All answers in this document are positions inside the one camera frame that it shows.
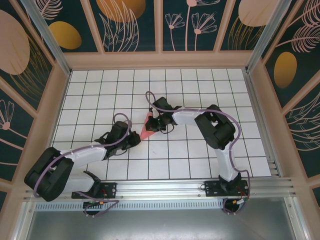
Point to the grey metal sheet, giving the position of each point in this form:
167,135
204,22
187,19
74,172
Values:
160,225

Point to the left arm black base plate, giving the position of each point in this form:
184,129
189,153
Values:
110,190

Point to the yellow power connector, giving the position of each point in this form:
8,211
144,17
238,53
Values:
101,202
235,201

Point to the long aluminium base rail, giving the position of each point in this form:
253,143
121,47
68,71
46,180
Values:
160,187

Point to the pink square paper sheet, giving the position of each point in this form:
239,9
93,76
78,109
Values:
146,133

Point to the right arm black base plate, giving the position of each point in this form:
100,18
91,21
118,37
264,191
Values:
212,190

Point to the aluminium table edge rail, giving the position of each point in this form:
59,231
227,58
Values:
254,100

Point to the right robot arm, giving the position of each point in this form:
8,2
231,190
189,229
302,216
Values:
225,162

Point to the aluminium corner post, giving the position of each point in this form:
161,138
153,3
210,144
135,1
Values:
50,37
267,35

